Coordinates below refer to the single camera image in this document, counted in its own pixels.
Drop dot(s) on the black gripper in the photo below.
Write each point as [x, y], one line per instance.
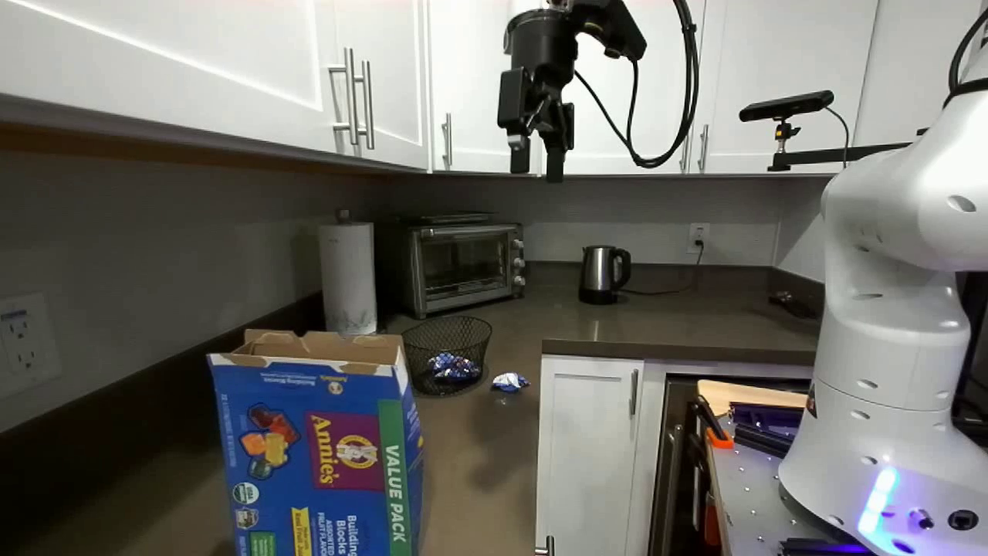
[541, 60]

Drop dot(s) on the small blue object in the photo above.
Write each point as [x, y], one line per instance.
[510, 385]

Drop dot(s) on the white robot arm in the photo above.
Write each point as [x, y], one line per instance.
[876, 452]

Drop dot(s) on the blue packets in basket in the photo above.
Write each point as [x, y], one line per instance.
[455, 369]

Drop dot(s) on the white upper cabinet middle door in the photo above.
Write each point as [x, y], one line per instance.
[466, 81]

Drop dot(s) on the white cabinet door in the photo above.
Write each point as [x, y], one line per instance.
[598, 448]
[250, 70]
[466, 81]

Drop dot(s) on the silver toaster oven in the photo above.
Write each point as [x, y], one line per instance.
[463, 263]

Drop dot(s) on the white paper towel roll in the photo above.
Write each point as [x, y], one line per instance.
[346, 276]

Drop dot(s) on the white lower cabinet door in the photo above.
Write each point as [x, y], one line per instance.
[598, 448]

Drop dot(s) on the wooden board on cart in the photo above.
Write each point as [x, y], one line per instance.
[722, 397]

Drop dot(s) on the white upper cabinet left door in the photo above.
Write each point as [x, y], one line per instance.
[250, 70]

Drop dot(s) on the blue Annie's cardboard box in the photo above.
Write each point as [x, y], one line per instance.
[324, 445]

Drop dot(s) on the blue black item on cart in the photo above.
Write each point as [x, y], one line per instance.
[767, 428]

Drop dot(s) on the white wall outlet back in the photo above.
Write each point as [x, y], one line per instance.
[700, 235]

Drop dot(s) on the white wall outlet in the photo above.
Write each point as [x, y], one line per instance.
[700, 235]
[26, 345]

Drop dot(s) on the silver cabinet handle pair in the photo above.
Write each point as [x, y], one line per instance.
[353, 103]

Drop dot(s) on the black wire mesh basket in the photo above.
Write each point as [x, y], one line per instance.
[466, 335]

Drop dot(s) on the black camera on stand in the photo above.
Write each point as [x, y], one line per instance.
[805, 103]

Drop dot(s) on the white wall outlet left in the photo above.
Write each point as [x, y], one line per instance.
[26, 345]

